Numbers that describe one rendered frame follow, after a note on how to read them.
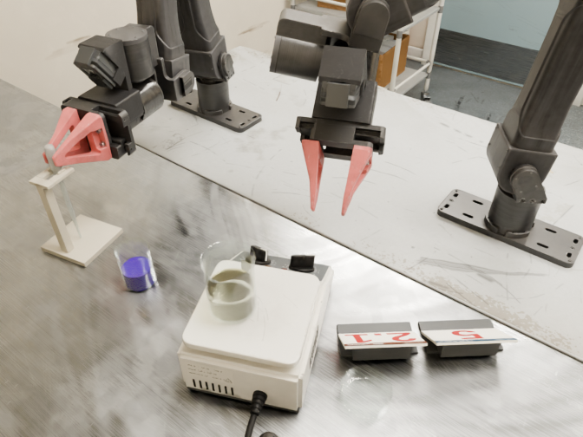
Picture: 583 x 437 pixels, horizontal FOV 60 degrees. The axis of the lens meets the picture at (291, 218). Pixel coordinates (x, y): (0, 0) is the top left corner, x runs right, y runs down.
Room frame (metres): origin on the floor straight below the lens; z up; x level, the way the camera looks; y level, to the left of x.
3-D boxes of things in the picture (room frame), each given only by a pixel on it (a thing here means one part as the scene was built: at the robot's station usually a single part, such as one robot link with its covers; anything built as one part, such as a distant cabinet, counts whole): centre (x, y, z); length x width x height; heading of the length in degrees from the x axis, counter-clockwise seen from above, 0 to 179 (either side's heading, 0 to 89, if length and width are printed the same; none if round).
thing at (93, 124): (0.58, 0.29, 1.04); 0.09 x 0.07 x 0.07; 155
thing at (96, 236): (0.54, 0.30, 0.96); 0.08 x 0.08 x 0.13; 65
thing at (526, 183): (0.57, -0.31, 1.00); 0.09 x 0.06 x 0.06; 176
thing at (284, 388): (0.37, 0.03, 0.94); 0.22 x 0.13 x 0.08; 167
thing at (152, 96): (0.70, 0.23, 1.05); 0.07 x 0.06 x 0.07; 155
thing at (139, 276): (0.46, 0.20, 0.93); 0.04 x 0.04 x 0.06
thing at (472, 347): (0.36, -0.20, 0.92); 0.09 x 0.06 x 0.04; 93
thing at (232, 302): (0.34, 0.06, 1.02); 0.06 x 0.05 x 0.08; 168
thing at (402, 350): (0.36, -0.10, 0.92); 0.09 x 0.06 x 0.04; 93
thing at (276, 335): (0.35, 0.04, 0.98); 0.12 x 0.12 x 0.01; 77
